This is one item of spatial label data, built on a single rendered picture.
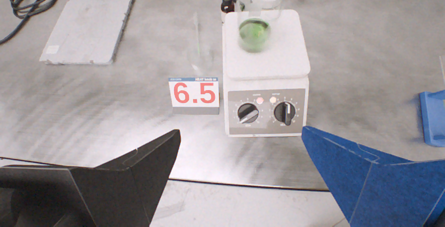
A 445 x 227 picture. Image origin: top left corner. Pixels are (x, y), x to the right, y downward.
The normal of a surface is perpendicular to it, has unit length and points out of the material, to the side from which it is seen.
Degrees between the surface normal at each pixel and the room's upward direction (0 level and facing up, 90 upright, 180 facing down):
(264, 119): 30
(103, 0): 0
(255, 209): 0
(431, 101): 0
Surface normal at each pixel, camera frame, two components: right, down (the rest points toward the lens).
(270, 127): -0.04, 0.22
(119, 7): -0.06, -0.29
